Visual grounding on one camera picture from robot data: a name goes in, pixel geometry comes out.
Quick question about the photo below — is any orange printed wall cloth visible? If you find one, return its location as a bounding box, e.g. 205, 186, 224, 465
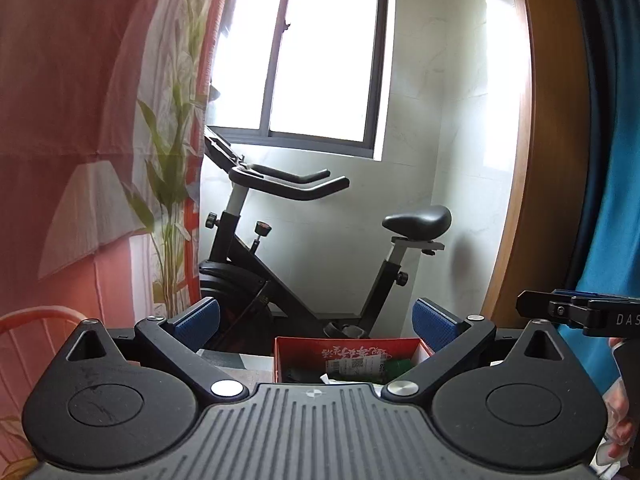
0, 0, 239, 461

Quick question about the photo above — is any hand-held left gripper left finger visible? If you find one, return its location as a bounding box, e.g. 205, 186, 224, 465
65, 296, 251, 406

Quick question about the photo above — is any red cardboard box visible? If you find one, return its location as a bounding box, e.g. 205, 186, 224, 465
273, 336, 432, 387

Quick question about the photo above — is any blue curtain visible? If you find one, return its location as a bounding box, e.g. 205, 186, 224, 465
557, 0, 640, 386

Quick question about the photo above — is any wooden door frame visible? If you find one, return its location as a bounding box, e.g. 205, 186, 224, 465
479, 0, 597, 332

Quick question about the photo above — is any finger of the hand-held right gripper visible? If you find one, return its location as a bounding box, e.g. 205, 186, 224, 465
516, 290, 640, 337
552, 289, 640, 303

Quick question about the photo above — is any black fabric strap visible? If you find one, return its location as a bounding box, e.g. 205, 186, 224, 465
285, 366, 325, 385

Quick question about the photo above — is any black exercise bike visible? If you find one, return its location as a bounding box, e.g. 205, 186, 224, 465
197, 127, 453, 353

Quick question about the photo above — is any person's right hand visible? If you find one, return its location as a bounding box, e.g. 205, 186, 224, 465
602, 336, 640, 461

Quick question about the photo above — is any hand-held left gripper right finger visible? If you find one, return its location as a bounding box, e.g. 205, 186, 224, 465
382, 296, 566, 406

